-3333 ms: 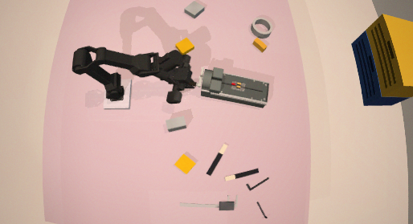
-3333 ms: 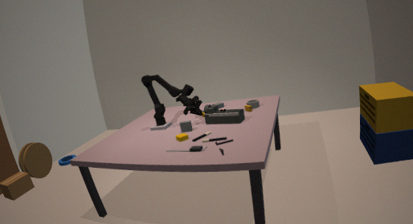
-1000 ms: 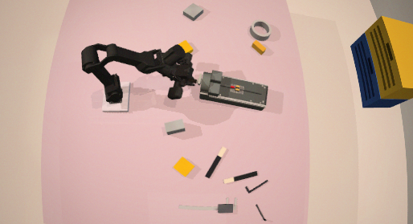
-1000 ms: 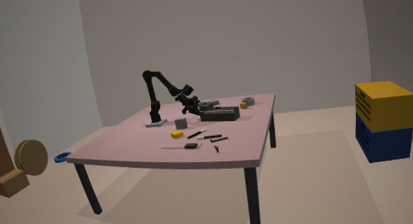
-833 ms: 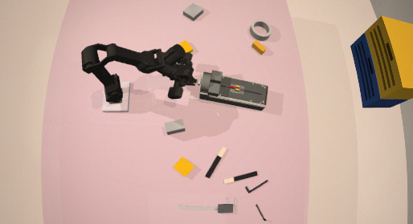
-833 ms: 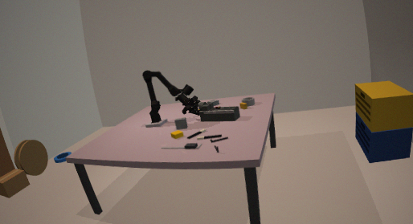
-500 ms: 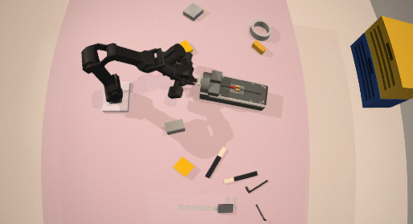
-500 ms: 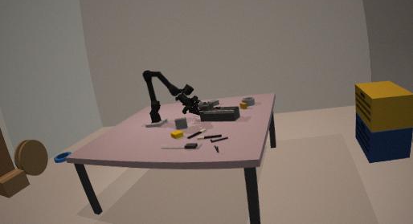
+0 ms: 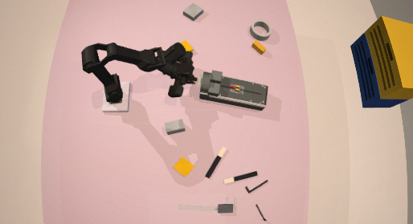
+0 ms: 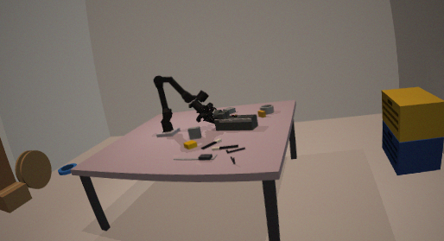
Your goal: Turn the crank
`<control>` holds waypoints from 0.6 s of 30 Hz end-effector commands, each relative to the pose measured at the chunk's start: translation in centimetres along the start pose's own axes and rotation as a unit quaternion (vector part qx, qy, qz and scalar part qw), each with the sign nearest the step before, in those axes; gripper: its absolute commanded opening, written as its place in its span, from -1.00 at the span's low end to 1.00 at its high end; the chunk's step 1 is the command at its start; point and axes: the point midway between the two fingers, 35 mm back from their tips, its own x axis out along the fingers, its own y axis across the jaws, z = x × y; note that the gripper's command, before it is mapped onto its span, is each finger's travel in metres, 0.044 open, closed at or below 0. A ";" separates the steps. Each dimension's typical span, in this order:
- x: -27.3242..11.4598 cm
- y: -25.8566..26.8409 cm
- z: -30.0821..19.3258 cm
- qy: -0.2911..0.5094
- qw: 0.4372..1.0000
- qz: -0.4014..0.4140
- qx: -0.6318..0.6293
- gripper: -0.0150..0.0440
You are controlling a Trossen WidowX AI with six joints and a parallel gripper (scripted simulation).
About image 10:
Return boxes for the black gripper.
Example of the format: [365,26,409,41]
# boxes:
[196,105,217,124]

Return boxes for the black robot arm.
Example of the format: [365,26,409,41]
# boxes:
[154,75,213,132]

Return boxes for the dark grey hollow cylinder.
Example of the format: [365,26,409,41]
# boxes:
[259,105,274,115]

